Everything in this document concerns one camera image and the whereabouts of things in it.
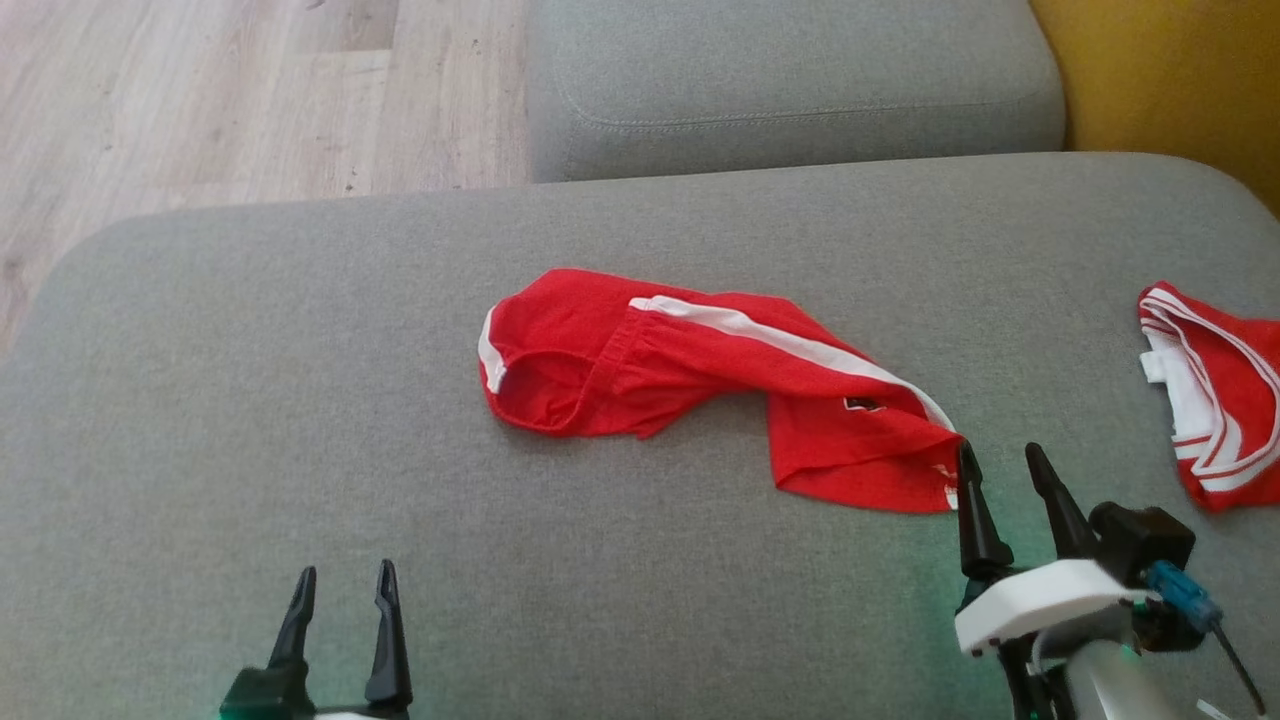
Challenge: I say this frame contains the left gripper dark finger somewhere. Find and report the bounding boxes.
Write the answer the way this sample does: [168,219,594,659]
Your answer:
[265,566,318,673]
[363,559,414,709]

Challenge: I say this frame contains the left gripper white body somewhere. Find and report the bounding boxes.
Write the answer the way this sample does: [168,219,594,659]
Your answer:
[218,665,411,720]

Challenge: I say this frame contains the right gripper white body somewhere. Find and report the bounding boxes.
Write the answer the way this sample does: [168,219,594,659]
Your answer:
[953,558,1152,658]

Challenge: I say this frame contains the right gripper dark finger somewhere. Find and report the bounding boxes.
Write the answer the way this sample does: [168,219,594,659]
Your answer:
[1024,443,1102,563]
[955,440,1015,582]

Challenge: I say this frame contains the red shirt with white hem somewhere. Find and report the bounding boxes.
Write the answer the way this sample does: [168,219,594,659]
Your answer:
[1138,281,1280,513]

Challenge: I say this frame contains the red shorts with white stripe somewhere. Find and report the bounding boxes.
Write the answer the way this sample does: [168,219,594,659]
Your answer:
[478,268,966,515]

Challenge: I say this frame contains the large grey sofa seat cushion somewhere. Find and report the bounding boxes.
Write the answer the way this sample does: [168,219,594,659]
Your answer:
[0,152,1280,720]

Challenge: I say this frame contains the small grey sofa cushion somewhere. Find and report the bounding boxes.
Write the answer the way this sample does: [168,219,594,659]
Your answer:
[525,0,1068,183]

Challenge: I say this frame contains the right arm blue cable plug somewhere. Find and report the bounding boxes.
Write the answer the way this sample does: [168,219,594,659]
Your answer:
[1145,560,1267,717]

